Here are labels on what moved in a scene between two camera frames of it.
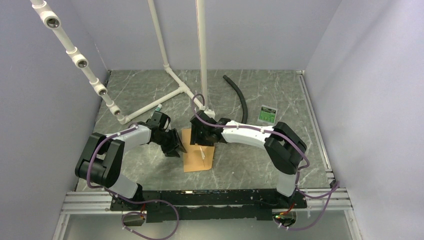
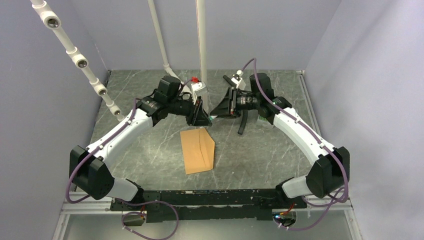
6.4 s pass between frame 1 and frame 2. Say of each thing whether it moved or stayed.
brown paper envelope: stayed
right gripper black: moved
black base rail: stayed
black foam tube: stayed
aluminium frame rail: stayed
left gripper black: moved
